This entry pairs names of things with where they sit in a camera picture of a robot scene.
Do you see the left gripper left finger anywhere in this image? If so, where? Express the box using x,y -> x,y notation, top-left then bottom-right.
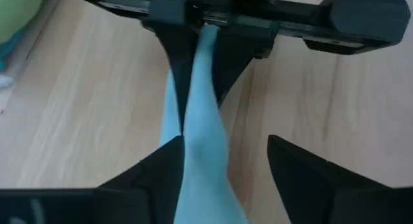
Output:
96,135 -> 186,224

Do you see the green microfiber towel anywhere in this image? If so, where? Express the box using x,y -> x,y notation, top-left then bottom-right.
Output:
0,0 -> 45,46

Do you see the light blue microfiber towel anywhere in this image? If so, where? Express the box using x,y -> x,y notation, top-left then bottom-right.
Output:
159,23 -> 250,224

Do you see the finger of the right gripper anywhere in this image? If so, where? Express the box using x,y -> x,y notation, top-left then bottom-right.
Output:
212,23 -> 278,107
154,23 -> 203,134

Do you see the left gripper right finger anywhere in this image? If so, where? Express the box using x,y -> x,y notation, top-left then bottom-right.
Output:
267,135 -> 388,224

